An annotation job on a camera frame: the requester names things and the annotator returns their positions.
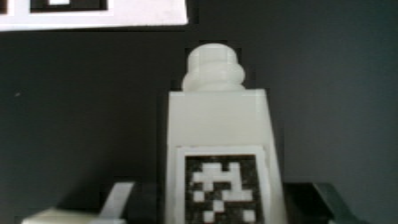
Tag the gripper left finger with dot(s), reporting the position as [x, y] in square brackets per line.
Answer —
[119, 211]

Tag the white table leg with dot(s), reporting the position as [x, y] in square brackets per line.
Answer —
[222, 186]

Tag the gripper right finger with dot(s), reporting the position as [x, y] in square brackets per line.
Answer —
[314, 205]

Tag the white marker plate with tags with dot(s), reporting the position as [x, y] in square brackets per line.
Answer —
[71, 14]

